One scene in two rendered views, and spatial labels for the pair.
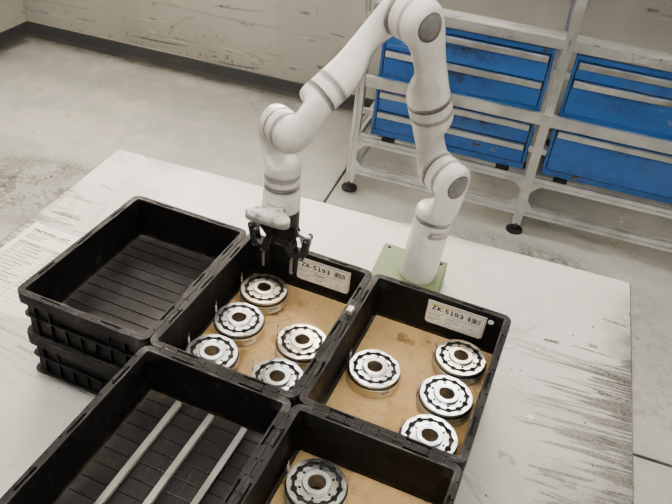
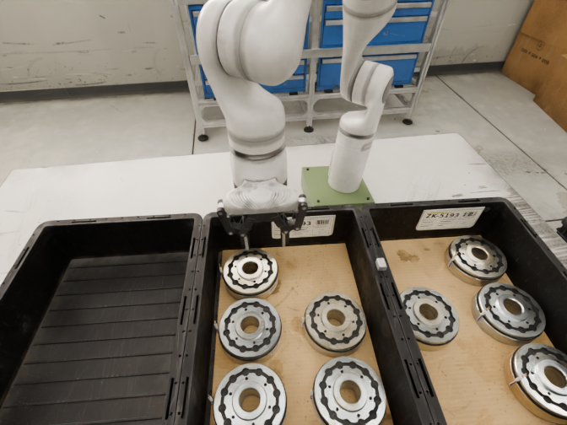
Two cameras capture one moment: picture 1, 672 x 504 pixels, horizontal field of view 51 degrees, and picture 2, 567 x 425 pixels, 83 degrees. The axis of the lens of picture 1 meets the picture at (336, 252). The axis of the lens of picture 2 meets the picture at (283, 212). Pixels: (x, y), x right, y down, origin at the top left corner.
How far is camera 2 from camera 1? 100 cm
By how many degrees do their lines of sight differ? 19
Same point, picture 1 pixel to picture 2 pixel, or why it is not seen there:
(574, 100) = (327, 34)
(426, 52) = not seen: outside the picture
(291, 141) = (287, 52)
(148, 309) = (127, 363)
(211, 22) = (56, 57)
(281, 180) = (267, 137)
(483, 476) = not seen: hidden behind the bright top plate
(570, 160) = (332, 76)
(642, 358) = not seen: hidden behind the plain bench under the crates
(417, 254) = (351, 168)
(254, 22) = (88, 49)
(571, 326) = (457, 178)
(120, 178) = (25, 197)
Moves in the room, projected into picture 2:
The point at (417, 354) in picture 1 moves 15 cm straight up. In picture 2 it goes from (430, 267) to (461, 216)
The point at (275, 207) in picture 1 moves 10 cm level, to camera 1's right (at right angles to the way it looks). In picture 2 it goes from (263, 180) to (334, 162)
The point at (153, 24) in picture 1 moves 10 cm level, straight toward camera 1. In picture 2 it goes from (13, 71) to (14, 75)
